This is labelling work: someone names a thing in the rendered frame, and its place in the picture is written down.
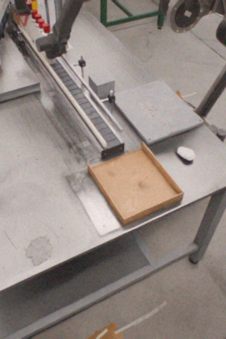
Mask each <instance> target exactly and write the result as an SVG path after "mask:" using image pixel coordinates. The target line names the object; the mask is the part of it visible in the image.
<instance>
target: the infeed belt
mask: <svg viewBox="0 0 226 339"><path fill-rule="evenodd" d="M13 23H14V24H15V26H16V27H17V29H18V30H19V31H20V29H19V28H18V25H17V23H16V22H15V21H14V22H13ZM28 44H29V46H30V47H31V48H32V51H33V52H34V53H35V54H36V56H38V58H39V59H40V61H41V63H42V64H43V66H44V67H45V68H46V70H47V71H48V73H50V75H51V76H52V78H53V80H54V81H55V82H56V84H57V85H58V87H59V88H60V90H62V92H63V93H64V95H65V96H66V97H67V100H68V101H69V102H70V104H71V105H72V106H73V107H74V108H75V110H76V112H77V114H79V116H80V118H81V119H82V120H83V122H84V123H85V125H86V126H87V127H88V128H89V130H90V131H91V133H92V135H93V136H94V137H95V138H96V140H97V141H98V142H99V145H100V146H101V147H102V148H103V150H108V149H110V148H113V147H116V146H120V145H122V142H121V141H120V140H119V139H118V138H117V136H116V135H115V134H114V133H113V131H112V130H111V129H110V127H109V126H108V124H107V123H106V121H105V120H103V118H102V117H101V115H100V114H99V113H98V112H97V109H96V108H95V107H94V106H93V105H92V104H91V103H90V102H89V100H88V99H87V97H86V96H85V94H84V93H82V91H81V90H80V88H79V87H78V85H77V84H76V82H75V81H74V80H73V79H72V78H71V77H70V75H69V73H68V72H67V71H66V70H65V69H64V67H63V66H62V64H61V63H60V62H59V61H58V59H57V58H55V59H56V63H55V64H54V65H51V68H52V69H53V70H54V71H55V73H56V75H57V76H58V78H59V79H61V81H62V83H63V84H64V85H65V86H66V89H67V90H68V91H69V92H70V94H71V95H72V96H73V97H74V99H75V100H76V102H77V103H78V105H79V106H80V107H81V109H82V110H83V111H84V113H85V114H86V115H87V117H88V118H89V120H90V122H91V123H92V125H93V126H95V127H96V129H97V130H98V132H99V133H100V135H101V137H102V138H103V139H104V140H105V141H106V143H107V147H105V148H104V147H103V146H102V144H101V142H100V141H99V139H98V138H97V136H96V135H95V134H94V133H93V131H92V130H91V129H90V127H89V126H88V124H87V123H86V121H85V119H83V117H82V116H81V115H80V113H79V112H78V110H77V109H76V107H75V106H74V104H73V103H72V102H71V101H70V100H69V97H68V96H67V95H66V93H65V92H64V90H63V89H62V88H61V87H60V85H59V84H58V82H57V81H56V80H55V78H54V77H53V75H52V73H51V72H50V70H48V68H47V67H46V66H45V65H44V63H43V61H42V60H41V58H40V57H39V55H38V54H37V53H36V52H35V51H34V48H33V47H32V46H31V45H30V43H28Z"/></svg>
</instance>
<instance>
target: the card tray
mask: <svg viewBox="0 0 226 339"><path fill-rule="evenodd" d="M87 169H88V171H89V172H90V174H91V176H92V178H93V179H94V180H95V182H96V183H97V184H98V186H99V188H100V190H101V192H102V193H103V194H104V196H106V199H107V200H108V202H109V204H110V205H111V206H112V208H113V210H114V212H115V213H116V214H117V216H118V217H119V220H120V221H121V222H122V224H123V225H125V224H128V223H130V222H133V221H134V220H137V219H138V218H141V217H143V216H145V215H148V214H150V213H152V212H154V211H157V210H159V209H160V208H162V207H165V206H166V205H169V204H172V203H174V202H176V201H179V200H181V199H183V196H184V191H183V190H182V189H181V187H180V186H179V185H178V184H177V183H176V182H175V181H174V179H173V178H172V176H171V175H170V174H169V173H168V172H167V171H166V170H165V168H164V167H163V166H162V164H161V163H160V162H159V160H157V159H156V158H155V156H154V155H153V153H152V152H151V151H150V150H149V148H148V147H146V145H145V144H144V142H142V148H140V149H138V150H134V151H132V152H129V153H126V154H125V155H122V156H119V157H117V158H113V159H111V160H108V161H106V162H102V163H100V164H97V165H95V166H93V167H90V165H89V163H87Z"/></svg>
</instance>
